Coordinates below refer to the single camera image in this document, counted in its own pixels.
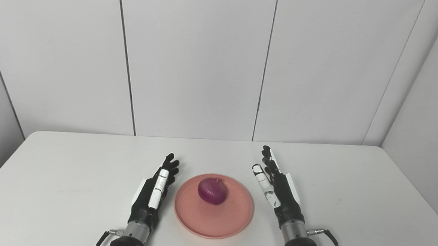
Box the purple red onion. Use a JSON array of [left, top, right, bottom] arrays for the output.
[[197, 177, 228, 206]]

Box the pink round plate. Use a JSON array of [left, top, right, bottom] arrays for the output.
[[172, 172, 256, 241]]

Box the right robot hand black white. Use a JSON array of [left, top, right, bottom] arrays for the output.
[[249, 144, 309, 231]]

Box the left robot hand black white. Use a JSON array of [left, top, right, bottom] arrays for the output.
[[128, 151, 181, 232]]

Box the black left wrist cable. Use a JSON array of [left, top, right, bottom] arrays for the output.
[[93, 228, 125, 246]]

